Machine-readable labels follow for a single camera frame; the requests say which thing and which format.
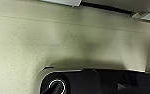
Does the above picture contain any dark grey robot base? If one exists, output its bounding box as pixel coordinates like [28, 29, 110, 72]
[33, 66, 150, 94]

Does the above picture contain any round ringed base button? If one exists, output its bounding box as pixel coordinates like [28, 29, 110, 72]
[48, 79, 67, 94]

